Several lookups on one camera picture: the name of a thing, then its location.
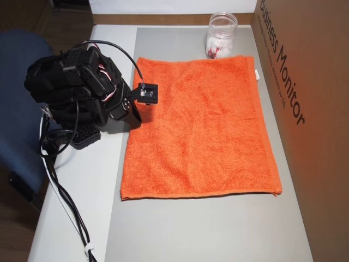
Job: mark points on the brown cardboard monitor box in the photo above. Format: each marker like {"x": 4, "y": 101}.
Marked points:
{"x": 321, "y": 109}

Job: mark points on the blue office chair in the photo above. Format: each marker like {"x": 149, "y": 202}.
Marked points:
{"x": 16, "y": 136}

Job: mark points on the black perforated base clamp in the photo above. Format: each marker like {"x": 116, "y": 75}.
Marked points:
{"x": 87, "y": 136}

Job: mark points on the clear plastic jar white contents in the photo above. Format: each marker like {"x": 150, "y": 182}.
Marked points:
{"x": 221, "y": 32}

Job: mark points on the orange terry towel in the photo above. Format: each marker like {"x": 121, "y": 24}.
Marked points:
{"x": 196, "y": 122}

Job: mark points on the brown cardboard strip panel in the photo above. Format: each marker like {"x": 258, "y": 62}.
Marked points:
{"x": 163, "y": 19}

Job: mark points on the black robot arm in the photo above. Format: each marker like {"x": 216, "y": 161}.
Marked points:
{"x": 68, "y": 82}

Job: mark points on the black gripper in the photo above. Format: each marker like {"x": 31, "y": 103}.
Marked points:
{"x": 123, "y": 109}

